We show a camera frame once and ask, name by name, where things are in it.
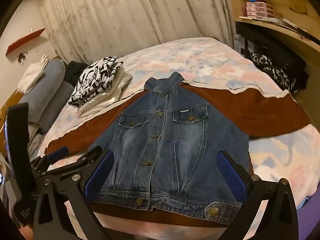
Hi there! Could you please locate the black crumpled garment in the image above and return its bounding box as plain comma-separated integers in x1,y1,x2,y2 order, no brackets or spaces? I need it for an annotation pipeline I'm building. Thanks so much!
64,60,88,83

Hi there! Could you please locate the wooden shelf unit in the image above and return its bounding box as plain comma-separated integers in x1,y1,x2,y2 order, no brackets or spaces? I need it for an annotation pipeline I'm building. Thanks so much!
226,0,320,63

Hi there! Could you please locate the pastel printed bed blanket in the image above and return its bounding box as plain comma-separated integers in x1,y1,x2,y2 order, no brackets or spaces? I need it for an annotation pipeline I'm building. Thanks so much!
27,37,320,240

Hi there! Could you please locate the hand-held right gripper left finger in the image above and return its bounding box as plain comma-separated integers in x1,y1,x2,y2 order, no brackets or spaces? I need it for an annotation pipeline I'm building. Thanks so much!
32,150,116,240

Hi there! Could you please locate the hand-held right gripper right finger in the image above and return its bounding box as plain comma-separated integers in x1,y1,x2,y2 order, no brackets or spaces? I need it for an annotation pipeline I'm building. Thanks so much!
216,150,299,240

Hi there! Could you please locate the grey-blue rolled blanket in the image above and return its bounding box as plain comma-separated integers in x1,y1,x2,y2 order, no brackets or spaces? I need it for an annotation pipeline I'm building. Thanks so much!
17,59,75,128

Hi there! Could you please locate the black and white printed garment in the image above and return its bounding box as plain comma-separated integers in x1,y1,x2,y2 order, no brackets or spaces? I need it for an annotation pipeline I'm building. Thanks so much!
68,55,125,108

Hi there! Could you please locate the black elongated device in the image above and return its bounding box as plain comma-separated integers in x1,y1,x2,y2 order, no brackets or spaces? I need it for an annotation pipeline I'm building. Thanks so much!
282,17,318,43

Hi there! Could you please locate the white folded cloth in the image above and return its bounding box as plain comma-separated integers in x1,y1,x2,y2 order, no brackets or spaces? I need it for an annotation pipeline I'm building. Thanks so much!
17,55,52,94

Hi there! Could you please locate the white box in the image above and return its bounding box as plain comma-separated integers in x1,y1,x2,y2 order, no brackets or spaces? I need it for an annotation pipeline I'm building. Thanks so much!
233,34,247,52

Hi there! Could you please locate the brown garment with white lining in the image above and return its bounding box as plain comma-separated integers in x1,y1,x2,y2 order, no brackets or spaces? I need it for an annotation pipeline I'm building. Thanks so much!
44,81,311,228

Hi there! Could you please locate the blue denim jacket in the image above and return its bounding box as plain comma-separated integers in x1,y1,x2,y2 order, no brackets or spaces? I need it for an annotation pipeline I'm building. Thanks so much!
89,71,252,226

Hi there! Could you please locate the white folded garment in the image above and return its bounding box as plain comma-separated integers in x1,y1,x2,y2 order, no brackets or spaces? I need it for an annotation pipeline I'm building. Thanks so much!
77,67,133,117

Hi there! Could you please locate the red wall shelf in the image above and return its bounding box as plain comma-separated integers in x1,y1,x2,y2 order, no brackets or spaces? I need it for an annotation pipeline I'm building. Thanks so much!
6,28,46,55

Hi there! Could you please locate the black bag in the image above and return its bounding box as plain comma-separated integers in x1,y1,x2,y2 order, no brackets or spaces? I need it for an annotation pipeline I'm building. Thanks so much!
235,21,307,63

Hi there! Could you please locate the beige patterned curtain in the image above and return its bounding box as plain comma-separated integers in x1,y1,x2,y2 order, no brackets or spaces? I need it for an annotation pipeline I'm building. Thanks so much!
37,0,237,64

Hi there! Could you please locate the black and white patterned clothing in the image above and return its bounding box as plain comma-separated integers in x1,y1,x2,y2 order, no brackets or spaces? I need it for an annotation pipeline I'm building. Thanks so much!
250,51,308,93

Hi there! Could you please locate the pink drawer organizer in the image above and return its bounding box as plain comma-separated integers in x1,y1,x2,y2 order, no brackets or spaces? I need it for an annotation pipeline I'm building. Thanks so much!
245,1,275,18

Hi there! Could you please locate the wooden headboard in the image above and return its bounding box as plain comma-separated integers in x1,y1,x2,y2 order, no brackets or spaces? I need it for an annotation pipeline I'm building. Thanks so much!
0,102,10,155

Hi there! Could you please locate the purple mat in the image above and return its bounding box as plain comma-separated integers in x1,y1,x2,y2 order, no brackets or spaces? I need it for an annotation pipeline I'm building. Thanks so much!
295,187,320,240

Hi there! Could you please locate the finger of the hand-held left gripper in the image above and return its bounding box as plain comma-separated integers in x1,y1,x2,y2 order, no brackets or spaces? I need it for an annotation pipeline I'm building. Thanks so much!
41,146,104,179
30,145,70,178

